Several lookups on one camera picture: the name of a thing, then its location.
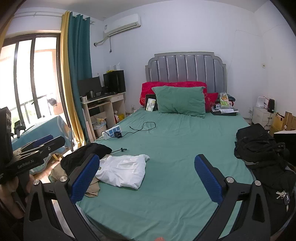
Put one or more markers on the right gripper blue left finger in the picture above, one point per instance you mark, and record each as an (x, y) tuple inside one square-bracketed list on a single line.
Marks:
[(81, 177)]

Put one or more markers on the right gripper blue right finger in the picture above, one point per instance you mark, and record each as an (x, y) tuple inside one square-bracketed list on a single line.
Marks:
[(211, 177)]

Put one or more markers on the white hooded jacket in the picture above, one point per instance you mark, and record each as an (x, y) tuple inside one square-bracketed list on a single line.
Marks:
[(123, 171)]

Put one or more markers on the black clothes pile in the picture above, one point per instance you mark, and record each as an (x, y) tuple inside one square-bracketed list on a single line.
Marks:
[(267, 159)]

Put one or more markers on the person's left hand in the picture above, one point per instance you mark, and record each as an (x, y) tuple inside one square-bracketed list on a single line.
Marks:
[(7, 200)]

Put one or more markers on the black folded garment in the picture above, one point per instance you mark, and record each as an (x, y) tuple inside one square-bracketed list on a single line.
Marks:
[(76, 158)]

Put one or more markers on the beige folded garment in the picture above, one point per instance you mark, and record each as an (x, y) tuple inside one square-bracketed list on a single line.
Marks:
[(93, 188)]

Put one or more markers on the green bed with sheet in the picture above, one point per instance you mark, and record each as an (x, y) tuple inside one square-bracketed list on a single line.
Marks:
[(171, 202)]

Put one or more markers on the white blue power strip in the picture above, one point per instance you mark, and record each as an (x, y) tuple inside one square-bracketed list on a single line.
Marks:
[(114, 132)]

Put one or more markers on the teal patterned table cloth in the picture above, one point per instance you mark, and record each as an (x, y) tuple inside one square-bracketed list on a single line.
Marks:
[(44, 136)]

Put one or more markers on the keys with car fob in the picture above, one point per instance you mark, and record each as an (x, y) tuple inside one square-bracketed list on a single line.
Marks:
[(285, 197)]

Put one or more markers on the wooden desk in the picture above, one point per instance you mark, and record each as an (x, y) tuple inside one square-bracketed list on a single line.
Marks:
[(105, 107)]

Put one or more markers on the pile of books and snacks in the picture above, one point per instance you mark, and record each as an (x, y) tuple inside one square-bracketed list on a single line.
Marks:
[(224, 105)]

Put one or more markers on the yellow curtain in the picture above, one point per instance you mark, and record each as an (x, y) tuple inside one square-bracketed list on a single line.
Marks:
[(66, 81)]

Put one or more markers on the white bedside cabinet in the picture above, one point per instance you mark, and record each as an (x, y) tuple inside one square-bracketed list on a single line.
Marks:
[(262, 117)]

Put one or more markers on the small red pillow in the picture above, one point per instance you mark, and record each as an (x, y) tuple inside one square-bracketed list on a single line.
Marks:
[(210, 99)]

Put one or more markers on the green pillow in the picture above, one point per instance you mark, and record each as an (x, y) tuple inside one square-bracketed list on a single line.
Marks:
[(182, 100)]

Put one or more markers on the cardboard boxes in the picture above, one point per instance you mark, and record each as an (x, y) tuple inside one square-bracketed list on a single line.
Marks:
[(283, 123)]

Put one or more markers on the black computer monitor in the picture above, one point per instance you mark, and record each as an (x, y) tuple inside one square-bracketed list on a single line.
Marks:
[(89, 87)]

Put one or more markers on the tablet with box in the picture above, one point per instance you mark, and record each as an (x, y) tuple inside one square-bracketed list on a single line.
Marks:
[(151, 102)]

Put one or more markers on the black computer tower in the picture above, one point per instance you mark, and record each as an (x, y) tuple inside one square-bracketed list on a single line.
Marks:
[(114, 82)]

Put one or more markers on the grey padded headboard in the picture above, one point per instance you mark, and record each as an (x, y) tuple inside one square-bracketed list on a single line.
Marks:
[(188, 66)]

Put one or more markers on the teal curtain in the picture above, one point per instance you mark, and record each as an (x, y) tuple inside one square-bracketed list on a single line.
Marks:
[(79, 61)]

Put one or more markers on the white air conditioner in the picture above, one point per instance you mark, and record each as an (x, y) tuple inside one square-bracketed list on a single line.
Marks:
[(121, 25)]

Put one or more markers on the window frame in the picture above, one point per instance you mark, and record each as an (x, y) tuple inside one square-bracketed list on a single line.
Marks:
[(31, 87)]

